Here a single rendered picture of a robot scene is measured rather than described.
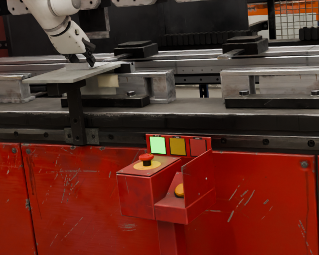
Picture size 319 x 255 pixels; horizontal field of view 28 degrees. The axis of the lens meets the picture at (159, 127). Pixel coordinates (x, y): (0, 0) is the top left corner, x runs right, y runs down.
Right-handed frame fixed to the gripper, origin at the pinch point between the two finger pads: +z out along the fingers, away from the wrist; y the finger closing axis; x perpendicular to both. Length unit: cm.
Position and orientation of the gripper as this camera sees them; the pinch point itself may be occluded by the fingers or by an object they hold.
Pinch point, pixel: (82, 60)
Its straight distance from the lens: 198.5
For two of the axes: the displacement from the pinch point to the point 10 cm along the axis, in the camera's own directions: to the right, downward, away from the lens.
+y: -8.9, -0.2, 4.6
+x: -2.8, 8.2, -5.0
